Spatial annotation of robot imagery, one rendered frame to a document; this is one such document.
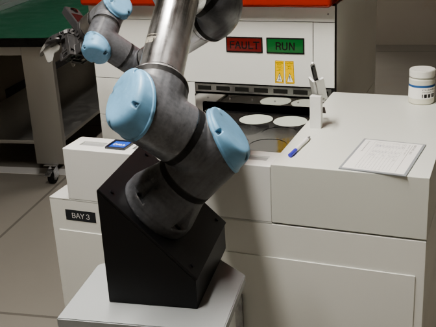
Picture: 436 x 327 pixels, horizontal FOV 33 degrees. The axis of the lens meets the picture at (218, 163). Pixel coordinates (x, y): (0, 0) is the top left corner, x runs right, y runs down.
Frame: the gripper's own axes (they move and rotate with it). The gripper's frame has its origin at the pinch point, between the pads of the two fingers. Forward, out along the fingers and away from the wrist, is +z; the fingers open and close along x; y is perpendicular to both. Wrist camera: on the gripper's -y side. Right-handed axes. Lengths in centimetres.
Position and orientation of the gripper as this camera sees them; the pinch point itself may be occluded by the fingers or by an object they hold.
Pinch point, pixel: (52, 53)
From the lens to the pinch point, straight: 224.5
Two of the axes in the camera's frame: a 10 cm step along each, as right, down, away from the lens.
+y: 1.8, 9.4, -2.7
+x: 7.4, 0.5, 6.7
